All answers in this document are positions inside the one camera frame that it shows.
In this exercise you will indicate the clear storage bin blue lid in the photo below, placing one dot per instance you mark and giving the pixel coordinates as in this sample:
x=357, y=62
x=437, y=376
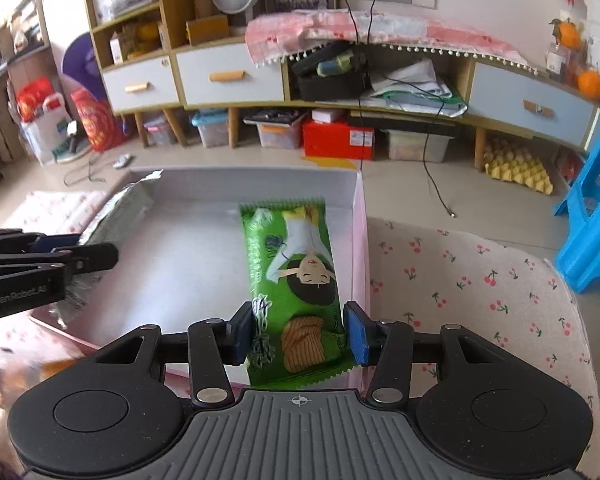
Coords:
x=212, y=125

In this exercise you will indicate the red shoe box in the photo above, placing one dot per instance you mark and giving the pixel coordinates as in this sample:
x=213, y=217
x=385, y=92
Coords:
x=337, y=140

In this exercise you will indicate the yellow egg tray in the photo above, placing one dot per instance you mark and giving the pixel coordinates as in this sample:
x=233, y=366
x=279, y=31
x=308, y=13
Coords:
x=511, y=161

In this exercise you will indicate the orange fruit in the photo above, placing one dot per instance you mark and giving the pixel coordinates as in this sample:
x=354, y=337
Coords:
x=588, y=83
x=566, y=34

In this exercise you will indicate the pink cardboard box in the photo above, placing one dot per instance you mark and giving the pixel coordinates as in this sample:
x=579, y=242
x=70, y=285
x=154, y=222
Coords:
x=184, y=257

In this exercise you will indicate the wooden tv cabinet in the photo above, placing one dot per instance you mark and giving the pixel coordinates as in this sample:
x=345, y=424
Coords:
x=149, y=60

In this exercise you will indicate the pink cherry dust cloth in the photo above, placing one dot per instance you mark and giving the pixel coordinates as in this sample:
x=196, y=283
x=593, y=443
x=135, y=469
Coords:
x=271, y=38

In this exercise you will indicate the clear storage bin black lid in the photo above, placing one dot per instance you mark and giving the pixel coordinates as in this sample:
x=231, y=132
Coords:
x=278, y=127

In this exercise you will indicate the blue plastic stool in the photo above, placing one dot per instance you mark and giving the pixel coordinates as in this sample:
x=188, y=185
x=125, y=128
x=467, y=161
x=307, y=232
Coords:
x=579, y=258

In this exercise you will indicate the green chip snack packet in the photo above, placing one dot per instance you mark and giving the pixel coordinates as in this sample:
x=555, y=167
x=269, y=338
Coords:
x=298, y=336

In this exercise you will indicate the orange fruit lower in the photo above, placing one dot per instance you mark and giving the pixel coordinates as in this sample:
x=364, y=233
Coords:
x=588, y=83

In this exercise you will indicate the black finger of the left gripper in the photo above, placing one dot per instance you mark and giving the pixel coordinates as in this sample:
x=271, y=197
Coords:
x=25, y=253

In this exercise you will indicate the orange fruit upper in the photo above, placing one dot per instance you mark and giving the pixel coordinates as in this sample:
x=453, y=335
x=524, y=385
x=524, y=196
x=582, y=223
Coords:
x=566, y=34

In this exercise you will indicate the black bag on shelf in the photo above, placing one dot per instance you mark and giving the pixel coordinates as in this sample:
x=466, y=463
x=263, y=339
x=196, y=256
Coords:
x=336, y=72

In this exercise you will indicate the silver white snack packet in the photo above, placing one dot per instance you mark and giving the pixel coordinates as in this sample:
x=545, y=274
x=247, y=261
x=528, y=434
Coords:
x=113, y=224

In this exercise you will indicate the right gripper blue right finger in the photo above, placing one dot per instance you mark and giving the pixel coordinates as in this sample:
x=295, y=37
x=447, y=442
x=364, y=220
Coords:
x=361, y=333

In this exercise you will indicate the cherry print table cloth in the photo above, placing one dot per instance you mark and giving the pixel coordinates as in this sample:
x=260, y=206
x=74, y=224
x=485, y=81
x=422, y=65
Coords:
x=421, y=276

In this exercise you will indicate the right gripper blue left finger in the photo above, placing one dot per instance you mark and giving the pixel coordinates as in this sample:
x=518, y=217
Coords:
x=239, y=335

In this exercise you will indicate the red gift bag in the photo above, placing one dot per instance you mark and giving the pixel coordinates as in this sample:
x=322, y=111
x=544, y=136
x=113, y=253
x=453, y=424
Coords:
x=102, y=128

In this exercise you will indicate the white shopping bag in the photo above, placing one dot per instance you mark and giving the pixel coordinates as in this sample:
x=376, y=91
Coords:
x=48, y=133

